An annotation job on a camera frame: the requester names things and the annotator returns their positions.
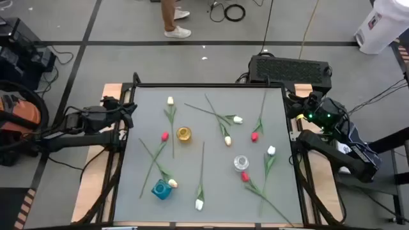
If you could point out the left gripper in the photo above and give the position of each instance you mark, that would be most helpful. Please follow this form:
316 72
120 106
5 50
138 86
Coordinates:
102 118

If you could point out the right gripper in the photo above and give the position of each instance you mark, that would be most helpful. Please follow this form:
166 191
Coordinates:
322 113

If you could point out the green flower stem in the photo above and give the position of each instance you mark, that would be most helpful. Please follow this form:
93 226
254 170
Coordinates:
271 150

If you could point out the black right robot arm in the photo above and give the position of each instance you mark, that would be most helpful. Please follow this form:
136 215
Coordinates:
335 156

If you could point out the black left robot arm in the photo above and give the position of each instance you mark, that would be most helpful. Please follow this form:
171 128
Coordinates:
80 140

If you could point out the yellow glass vase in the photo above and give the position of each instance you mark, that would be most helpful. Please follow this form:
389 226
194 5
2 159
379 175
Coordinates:
184 133

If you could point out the clear glass vase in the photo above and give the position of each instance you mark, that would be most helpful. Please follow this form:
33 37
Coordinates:
241 163

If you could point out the blue glass vase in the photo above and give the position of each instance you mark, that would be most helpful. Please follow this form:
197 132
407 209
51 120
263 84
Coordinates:
162 189

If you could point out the black perforated computer case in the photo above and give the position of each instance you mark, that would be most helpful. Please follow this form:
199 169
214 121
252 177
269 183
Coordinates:
289 72

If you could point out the orange vacuum cleaner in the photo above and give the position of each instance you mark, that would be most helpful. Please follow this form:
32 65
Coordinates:
40 102

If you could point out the person's white shoe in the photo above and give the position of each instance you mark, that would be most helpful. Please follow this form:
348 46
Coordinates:
177 32
181 13

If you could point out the person's leg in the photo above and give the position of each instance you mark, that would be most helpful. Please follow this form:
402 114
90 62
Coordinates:
168 14

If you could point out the orange black shop vacuum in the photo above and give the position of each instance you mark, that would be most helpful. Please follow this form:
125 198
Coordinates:
19 115

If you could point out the white plastic bin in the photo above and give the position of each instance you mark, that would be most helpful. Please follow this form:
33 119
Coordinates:
381 27

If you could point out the black computer tower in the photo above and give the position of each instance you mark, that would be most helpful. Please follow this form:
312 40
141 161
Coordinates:
22 67
17 35

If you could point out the black metal stand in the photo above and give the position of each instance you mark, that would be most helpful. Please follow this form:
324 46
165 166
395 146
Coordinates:
396 172

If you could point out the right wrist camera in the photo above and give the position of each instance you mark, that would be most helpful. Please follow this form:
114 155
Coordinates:
314 97

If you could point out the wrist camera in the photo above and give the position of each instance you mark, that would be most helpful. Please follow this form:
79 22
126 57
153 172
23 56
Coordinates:
110 102
314 97

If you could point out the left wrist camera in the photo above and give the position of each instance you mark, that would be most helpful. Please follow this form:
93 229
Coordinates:
110 102

